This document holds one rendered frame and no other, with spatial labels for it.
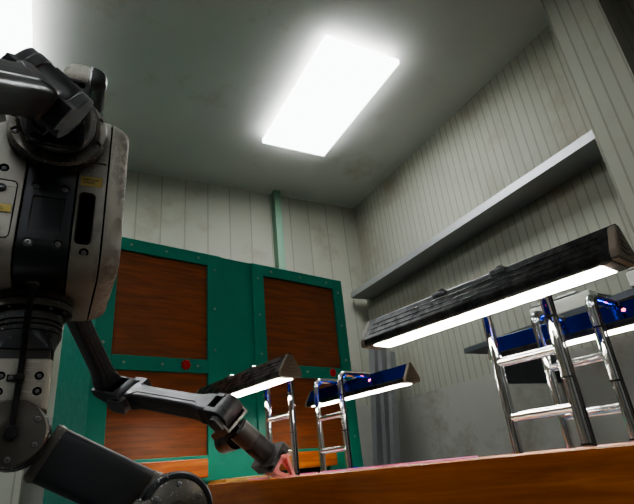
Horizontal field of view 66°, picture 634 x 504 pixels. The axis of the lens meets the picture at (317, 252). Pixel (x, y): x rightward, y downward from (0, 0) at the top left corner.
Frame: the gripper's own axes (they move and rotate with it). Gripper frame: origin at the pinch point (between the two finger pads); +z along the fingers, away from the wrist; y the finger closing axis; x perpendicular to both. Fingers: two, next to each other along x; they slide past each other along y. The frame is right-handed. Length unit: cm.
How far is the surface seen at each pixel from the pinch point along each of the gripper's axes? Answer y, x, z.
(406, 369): 11, -64, 29
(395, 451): 176, -146, 166
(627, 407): -64, -35, 35
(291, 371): 9.2, -28.5, -10.9
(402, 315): -39, -30, -13
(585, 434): -65, -16, 19
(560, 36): -46, -303, 10
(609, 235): -87, -30, -12
